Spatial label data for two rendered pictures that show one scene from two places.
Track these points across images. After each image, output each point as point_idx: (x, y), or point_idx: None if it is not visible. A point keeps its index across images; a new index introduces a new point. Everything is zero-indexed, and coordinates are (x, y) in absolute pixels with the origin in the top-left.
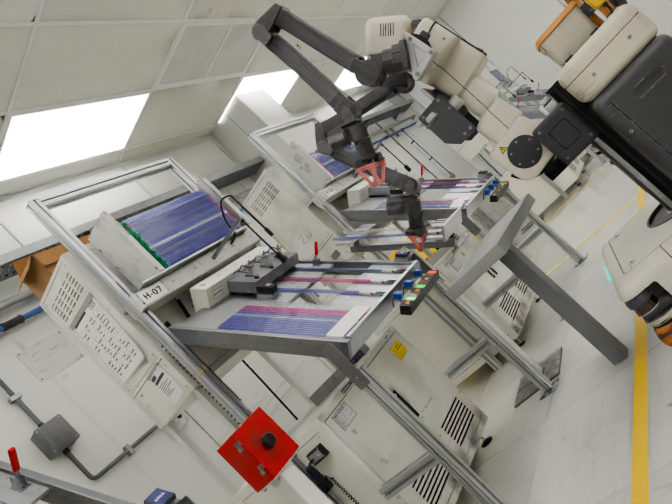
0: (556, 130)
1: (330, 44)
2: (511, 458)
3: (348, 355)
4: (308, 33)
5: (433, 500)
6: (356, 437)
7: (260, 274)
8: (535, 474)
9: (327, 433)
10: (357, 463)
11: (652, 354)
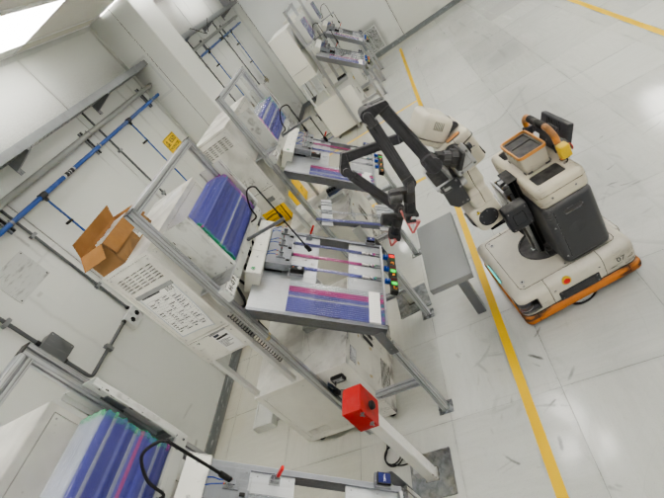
0: (517, 215)
1: (413, 138)
2: (417, 359)
3: (385, 335)
4: (400, 126)
5: None
6: (360, 367)
7: (287, 255)
8: (445, 375)
9: (349, 369)
10: (363, 382)
11: (505, 315)
